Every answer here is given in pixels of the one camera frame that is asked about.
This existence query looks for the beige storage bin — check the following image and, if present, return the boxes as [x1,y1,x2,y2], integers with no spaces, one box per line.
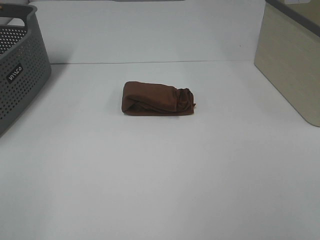
[254,0,320,127]

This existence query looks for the grey perforated plastic basket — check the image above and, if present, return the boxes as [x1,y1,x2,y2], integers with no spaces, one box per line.
[0,3,52,134]

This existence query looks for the brown towel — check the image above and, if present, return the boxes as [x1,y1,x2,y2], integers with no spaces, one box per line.
[121,81,196,116]

